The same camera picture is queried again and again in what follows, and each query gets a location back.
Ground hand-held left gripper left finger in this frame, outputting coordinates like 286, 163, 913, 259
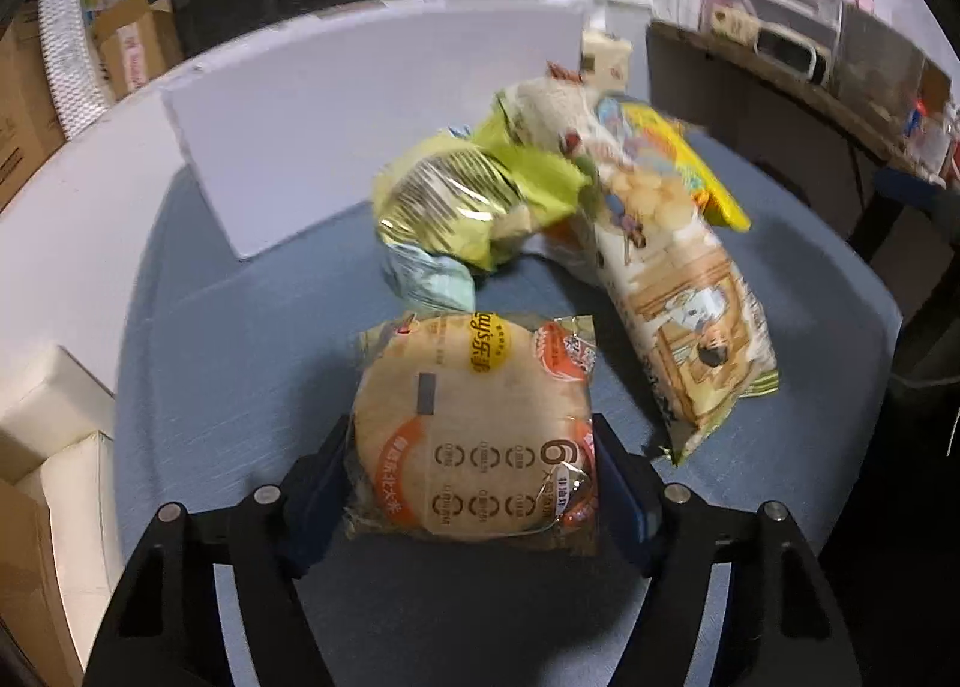
81, 424, 361, 687

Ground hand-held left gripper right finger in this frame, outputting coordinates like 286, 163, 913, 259
591, 413, 863, 687

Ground orange rice cracker packet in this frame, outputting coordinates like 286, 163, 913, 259
341, 312, 601, 557

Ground cream cartoon snack bag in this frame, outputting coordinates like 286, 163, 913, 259
566, 94, 781, 467

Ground light blue snack packet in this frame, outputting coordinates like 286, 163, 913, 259
381, 244, 478, 314

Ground green chip bag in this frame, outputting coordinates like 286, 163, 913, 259
373, 113, 597, 275

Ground yellow snack bag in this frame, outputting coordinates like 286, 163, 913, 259
622, 98, 752, 232

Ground white cardboard box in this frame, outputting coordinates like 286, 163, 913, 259
160, 0, 601, 262

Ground white red snack bag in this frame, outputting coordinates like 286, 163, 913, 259
491, 63, 601, 155

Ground blue-grey table cloth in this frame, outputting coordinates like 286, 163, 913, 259
112, 124, 905, 687

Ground white leather sofa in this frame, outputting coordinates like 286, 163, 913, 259
0, 346, 125, 658

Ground flat brown cardboard sheet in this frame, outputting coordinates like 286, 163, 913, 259
0, 481, 83, 687

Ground wooden side table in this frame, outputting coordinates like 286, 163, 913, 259
646, 19, 960, 264

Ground cream tissue pack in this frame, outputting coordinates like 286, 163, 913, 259
581, 31, 632, 92

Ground white framed desk clock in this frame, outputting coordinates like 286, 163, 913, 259
754, 27, 826, 85

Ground large brown cardboard box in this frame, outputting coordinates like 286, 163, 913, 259
0, 4, 67, 209

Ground cream green small box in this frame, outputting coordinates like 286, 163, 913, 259
709, 4, 755, 44

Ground small brown cardboard box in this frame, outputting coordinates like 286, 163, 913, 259
90, 0, 185, 100

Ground clear plastic container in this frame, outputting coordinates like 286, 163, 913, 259
836, 4, 932, 127

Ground white dotted paper bag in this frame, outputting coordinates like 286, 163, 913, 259
37, 0, 132, 140

